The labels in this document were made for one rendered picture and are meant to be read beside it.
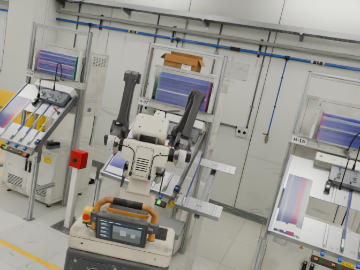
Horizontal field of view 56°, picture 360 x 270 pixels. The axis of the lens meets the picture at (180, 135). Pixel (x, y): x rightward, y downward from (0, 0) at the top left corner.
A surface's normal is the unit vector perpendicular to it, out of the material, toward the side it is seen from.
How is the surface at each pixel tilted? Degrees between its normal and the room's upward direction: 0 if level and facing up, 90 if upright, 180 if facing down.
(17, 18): 90
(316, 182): 45
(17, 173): 90
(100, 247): 90
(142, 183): 82
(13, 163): 90
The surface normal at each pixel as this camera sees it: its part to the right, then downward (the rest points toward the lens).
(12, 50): -0.37, 0.09
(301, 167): -0.11, -0.62
